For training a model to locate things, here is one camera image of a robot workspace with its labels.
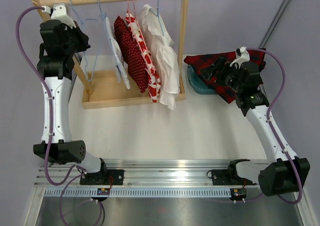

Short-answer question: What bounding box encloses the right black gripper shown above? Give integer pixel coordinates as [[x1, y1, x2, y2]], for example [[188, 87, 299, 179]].
[[200, 57, 244, 94]]

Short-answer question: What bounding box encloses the red black plaid skirt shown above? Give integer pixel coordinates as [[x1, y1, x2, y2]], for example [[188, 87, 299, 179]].
[[184, 48, 266, 109]]

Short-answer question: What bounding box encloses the blue wire hanger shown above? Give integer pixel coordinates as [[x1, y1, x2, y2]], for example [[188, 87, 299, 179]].
[[97, 0, 126, 77], [68, 0, 101, 83], [153, 0, 165, 36]]

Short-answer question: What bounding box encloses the white ruffled blouse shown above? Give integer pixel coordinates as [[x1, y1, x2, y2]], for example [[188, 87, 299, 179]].
[[138, 4, 180, 110]]

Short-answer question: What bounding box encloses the white red floral skirt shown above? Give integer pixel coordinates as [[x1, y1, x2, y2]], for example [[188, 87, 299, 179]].
[[124, 9, 162, 103]]

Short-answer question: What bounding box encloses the small white skirt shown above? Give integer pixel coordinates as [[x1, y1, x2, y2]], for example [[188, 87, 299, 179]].
[[102, 15, 131, 90]]

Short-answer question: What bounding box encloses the red white polka dot skirt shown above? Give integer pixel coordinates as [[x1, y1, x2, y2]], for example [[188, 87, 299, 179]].
[[113, 16, 148, 93]]

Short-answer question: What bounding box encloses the pink wire hanger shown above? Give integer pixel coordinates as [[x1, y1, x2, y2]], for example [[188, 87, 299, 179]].
[[128, 0, 153, 65], [125, 0, 152, 65]]

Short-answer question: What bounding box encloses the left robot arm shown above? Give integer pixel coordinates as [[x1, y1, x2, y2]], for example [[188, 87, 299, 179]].
[[33, 19, 109, 185]]

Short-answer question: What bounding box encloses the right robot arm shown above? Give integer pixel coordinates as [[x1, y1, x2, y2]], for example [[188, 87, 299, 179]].
[[200, 57, 310, 197]]

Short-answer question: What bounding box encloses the blue plastic basin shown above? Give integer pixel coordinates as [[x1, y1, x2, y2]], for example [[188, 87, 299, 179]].
[[187, 64, 217, 95]]

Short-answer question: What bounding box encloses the wooden clothes rack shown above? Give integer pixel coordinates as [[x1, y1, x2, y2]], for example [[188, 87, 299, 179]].
[[31, 0, 189, 110]]

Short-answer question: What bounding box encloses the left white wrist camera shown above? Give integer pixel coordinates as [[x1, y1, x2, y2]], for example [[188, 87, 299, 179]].
[[42, 2, 78, 29]]

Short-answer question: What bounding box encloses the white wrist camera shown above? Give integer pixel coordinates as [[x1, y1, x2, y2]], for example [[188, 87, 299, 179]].
[[230, 46, 250, 70], [42, 2, 78, 29]]

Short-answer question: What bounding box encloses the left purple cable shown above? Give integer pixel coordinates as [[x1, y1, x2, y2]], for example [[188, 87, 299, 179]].
[[15, 6, 87, 187]]

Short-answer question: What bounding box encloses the purple cable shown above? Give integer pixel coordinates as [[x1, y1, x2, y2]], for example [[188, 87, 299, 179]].
[[246, 49, 305, 207], [15, 6, 87, 187]]

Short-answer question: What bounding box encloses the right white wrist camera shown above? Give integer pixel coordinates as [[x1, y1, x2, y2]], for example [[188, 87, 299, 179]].
[[230, 46, 250, 70]]

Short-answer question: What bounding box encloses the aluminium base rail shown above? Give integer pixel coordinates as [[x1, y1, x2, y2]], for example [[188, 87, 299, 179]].
[[33, 159, 306, 188]]

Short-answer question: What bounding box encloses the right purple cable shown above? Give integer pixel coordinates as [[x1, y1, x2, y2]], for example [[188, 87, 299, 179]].
[[246, 49, 305, 207]]

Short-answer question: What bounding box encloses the white slotted cable duct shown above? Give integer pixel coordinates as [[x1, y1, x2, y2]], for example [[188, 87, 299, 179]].
[[44, 187, 246, 198]]

